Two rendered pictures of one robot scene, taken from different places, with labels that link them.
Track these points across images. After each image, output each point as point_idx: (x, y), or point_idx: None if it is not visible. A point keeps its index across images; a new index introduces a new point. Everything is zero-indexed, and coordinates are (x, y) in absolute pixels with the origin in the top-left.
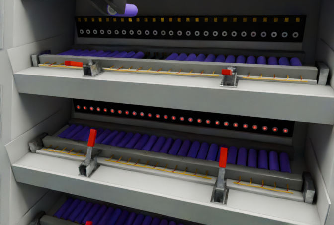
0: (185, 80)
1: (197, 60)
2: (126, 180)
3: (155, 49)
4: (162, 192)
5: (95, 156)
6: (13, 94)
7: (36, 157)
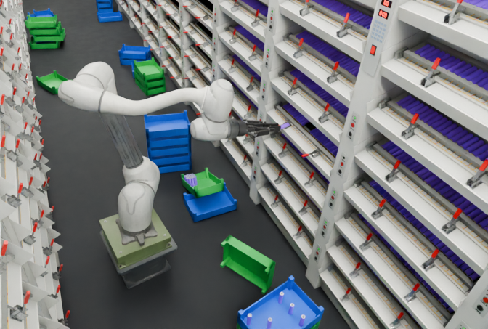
0: (306, 146)
1: (317, 138)
2: (290, 165)
3: None
4: (295, 175)
5: (285, 152)
6: (266, 118)
7: (271, 141)
